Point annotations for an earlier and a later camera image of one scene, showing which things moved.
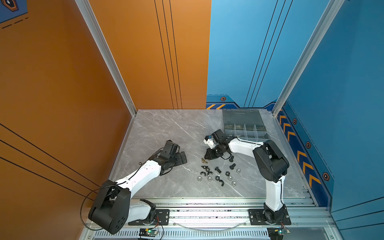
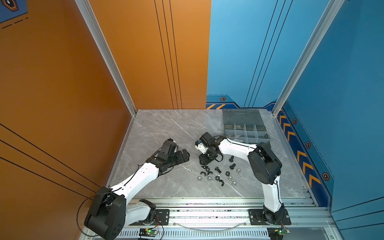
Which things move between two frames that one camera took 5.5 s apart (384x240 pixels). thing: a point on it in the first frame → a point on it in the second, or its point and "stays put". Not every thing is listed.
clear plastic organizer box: [247, 124] stays put
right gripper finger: [211, 153] → [205, 159]
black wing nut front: [217, 178] stays put
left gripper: [180, 161] stays put
